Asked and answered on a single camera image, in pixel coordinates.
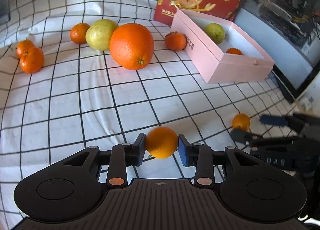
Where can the pink cardboard box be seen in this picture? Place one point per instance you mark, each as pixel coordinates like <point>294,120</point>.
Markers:
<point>200,53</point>

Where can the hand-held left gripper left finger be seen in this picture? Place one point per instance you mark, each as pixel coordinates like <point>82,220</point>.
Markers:
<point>140,150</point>

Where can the large navel orange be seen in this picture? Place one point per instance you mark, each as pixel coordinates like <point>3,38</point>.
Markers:
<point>131,44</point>

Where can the large yellow-green pear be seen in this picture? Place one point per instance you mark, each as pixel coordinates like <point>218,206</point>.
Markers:
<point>99,35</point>

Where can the small orange mandarin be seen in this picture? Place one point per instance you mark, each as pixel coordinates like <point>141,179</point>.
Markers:
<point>79,33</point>
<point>175,42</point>
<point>241,121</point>
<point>234,52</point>
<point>161,144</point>
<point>24,46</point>
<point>31,61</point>

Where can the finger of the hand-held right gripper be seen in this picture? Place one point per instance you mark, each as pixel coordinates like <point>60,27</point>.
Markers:
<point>273,120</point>
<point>239,136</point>

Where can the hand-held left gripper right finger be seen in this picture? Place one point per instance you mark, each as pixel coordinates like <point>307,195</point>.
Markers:
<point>184,152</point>

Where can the black framed picture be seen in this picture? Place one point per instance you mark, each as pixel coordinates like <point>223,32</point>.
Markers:
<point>287,32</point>

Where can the small yellow-green pear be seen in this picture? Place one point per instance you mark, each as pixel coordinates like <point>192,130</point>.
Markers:
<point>215,33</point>

